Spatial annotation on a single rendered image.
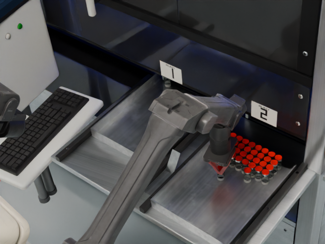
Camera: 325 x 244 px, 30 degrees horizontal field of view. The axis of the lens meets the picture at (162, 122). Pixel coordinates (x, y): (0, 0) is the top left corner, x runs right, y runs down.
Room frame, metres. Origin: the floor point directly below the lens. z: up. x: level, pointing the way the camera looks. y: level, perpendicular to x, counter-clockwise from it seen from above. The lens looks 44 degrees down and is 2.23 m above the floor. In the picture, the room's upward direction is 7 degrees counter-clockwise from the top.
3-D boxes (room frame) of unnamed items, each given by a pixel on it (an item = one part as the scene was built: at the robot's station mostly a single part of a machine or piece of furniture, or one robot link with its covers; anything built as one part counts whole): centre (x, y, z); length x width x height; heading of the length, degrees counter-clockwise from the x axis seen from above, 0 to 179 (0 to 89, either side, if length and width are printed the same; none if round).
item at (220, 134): (1.15, -0.15, 1.09); 0.07 x 0.06 x 0.07; 141
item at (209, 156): (1.14, -0.15, 1.03); 0.10 x 0.07 x 0.07; 150
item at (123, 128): (1.41, 0.02, 0.90); 0.34 x 0.26 x 0.04; 136
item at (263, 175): (1.16, -0.21, 0.90); 0.18 x 0.02 x 0.05; 46
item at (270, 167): (1.18, -0.23, 0.90); 0.18 x 0.02 x 0.05; 46
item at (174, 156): (1.17, 0.02, 0.91); 0.14 x 0.03 x 0.06; 136
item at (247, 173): (1.12, -0.22, 0.90); 0.02 x 0.02 x 0.05
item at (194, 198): (1.10, -0.15, 0.90); 0.34 x 0.26 x 0.04; 136
